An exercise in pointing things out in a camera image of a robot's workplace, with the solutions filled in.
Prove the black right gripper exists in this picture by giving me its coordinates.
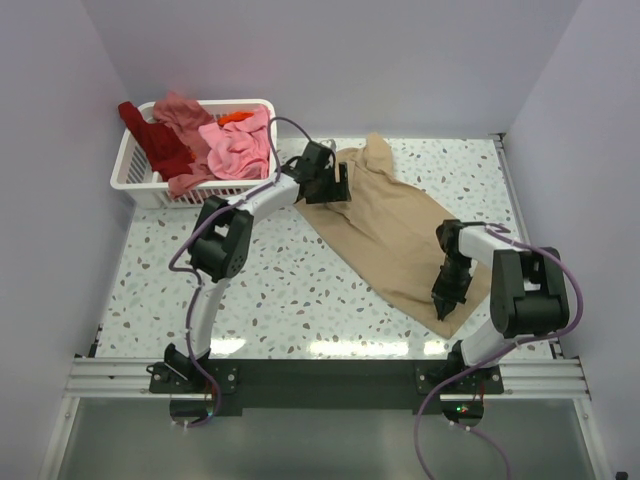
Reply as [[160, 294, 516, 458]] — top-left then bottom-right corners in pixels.
[[431, 254, 473, 321]]

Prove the beige t shirt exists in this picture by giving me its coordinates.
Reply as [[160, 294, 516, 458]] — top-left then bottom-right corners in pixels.
[[296, 133, 491, 338]]

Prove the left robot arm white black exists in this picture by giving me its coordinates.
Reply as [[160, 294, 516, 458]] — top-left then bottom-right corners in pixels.
[[147, 141, 351, 399]]

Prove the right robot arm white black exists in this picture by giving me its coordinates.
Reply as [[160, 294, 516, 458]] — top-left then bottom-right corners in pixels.
[[427, 219, 572, 393]]

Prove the pink t shirt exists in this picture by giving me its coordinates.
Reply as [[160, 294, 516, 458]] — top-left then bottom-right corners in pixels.
[[198, 105, 270, 180]]

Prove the orange t shirt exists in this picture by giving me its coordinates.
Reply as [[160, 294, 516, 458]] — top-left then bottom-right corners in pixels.
[[217, 110, 256, 128]]

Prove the dusty rose t shirt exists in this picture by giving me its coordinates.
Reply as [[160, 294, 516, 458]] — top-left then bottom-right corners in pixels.
[[153, 92, 215, 199]]

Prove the dark red t shirt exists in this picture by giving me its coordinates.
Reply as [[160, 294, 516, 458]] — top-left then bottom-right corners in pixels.
[[118, 102, 194, 182]]

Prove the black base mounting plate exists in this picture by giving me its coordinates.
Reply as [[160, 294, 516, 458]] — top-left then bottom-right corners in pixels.
[[148, 357, 506, 426]]

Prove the white plastic laundry basket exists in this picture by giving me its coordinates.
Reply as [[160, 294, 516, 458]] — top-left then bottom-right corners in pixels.
[[110, 99, 277, 209]]

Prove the aluminium frame rail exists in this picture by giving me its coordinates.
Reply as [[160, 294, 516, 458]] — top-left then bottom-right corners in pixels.
[[59, 132, 616, 480]]

